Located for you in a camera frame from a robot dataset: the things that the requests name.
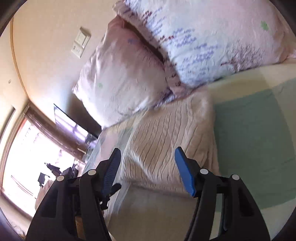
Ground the cream cable-knit sweater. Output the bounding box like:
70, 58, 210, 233
119, 89, 219, 195

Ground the floral pillow with blue flowers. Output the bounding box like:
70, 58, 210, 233
113, 1, 295, 95

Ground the pastel checked bed sheet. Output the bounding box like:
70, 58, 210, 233
86, 60, 295, 240

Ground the dark bedside furniture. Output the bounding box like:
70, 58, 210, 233
54, 104, 98, 150

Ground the white wall switch panel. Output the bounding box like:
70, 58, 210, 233
71, 27, 91, 59

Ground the pink floral pillow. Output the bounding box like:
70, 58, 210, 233
72, 15, 193, 128

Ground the window with brown frame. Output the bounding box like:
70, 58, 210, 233
1, 104, 87, 216

